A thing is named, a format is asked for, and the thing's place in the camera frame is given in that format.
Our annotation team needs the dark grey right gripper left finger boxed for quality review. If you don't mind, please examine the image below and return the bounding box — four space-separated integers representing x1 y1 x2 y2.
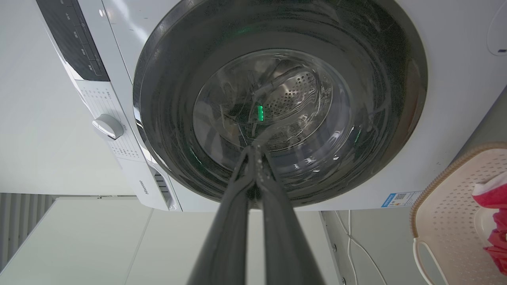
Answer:
187 146 257 285

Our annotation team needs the white power cable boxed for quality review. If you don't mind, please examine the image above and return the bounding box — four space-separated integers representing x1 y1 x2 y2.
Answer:
335 210 388 285

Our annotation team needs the white front-load washing machine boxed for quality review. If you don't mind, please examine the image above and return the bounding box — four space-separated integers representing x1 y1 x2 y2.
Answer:
35 0 507 212

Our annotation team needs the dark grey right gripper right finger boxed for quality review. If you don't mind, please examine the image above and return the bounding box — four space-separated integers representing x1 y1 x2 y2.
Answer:
253 145 326 285

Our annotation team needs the round dark washing machine door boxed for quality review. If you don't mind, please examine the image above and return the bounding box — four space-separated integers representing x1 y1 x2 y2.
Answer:
133 0 428 207

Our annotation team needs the silver washing machine dial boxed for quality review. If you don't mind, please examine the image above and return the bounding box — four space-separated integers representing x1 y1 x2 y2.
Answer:
92 114 124 141

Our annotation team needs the beige perforated laundry basket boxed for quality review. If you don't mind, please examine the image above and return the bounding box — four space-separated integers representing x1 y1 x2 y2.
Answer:
410 142 507 285

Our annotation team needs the red and white garment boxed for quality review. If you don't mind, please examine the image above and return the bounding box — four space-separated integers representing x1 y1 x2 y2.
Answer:
471 171 507 277

